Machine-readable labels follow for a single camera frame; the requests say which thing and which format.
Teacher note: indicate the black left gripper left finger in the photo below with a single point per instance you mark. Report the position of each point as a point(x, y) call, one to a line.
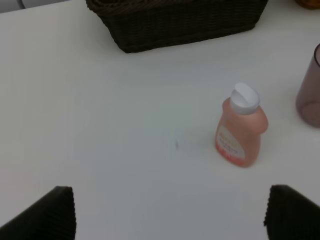
point(52, 217)

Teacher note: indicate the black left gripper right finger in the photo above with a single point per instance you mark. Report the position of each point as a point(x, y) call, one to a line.
point(290, 215)

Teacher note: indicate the pink bottle with white cap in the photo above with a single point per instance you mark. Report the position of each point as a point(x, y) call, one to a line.
point(242, 122)

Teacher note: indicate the translucent pink plastic cup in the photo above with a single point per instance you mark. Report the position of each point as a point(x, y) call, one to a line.
point(308, 98)

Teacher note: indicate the dark brown wicker basket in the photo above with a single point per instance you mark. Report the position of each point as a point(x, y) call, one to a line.
point(142, 25)

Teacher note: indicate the orange wicker basket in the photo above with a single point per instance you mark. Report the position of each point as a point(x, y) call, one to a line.
point(309, 4)

